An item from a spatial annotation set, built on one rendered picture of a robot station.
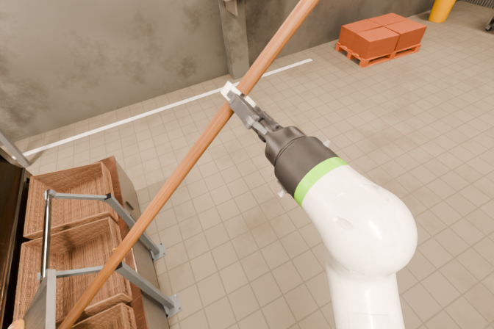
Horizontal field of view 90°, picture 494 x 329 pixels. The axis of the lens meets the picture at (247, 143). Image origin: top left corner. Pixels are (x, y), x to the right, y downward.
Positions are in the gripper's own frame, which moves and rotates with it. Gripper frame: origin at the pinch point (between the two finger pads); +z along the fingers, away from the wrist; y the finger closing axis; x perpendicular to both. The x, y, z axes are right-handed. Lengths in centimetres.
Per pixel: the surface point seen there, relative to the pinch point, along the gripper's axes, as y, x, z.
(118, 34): 58, -66, 335
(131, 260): 58, -141, 58
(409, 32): 376, 203, 195
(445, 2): 487, 329, 244
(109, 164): 57, -141, 157
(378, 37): 337, 162, 209
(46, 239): 3, -115, 55
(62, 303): 30, -172, 53
